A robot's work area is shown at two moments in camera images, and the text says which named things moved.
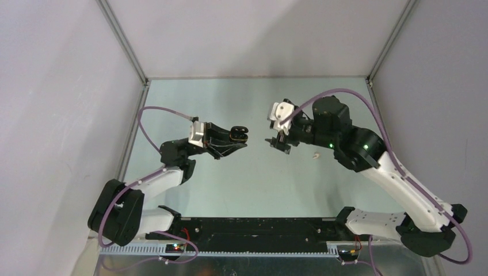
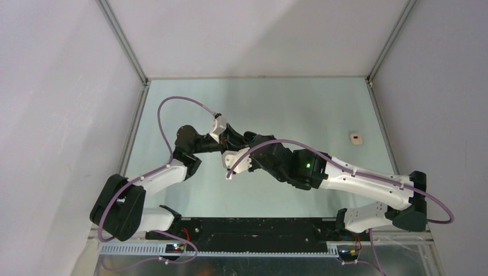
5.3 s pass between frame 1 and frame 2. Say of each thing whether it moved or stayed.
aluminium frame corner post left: stayed
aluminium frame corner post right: stayed
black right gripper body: moved
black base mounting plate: stayed
